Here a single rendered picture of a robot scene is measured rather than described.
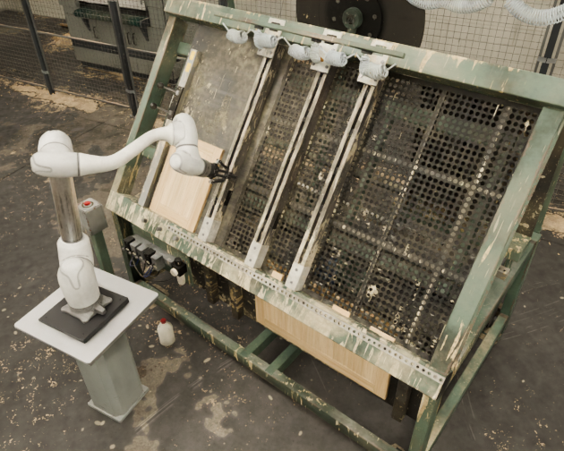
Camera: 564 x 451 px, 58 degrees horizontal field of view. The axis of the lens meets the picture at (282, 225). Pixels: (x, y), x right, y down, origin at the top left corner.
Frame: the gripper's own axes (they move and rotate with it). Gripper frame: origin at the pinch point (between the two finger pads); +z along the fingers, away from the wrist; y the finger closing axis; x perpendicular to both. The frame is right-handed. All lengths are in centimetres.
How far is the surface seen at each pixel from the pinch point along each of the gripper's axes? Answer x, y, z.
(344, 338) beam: -88, -46, 4
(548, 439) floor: -179, -72, 112
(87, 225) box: 76, -60, -13
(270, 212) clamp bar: -30.1, -8.6, 1.3
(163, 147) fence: 57, -1, 4
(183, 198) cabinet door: 30.9, -22.8, 6.8
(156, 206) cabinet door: 49, -34, 6
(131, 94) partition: 327, 22, 191
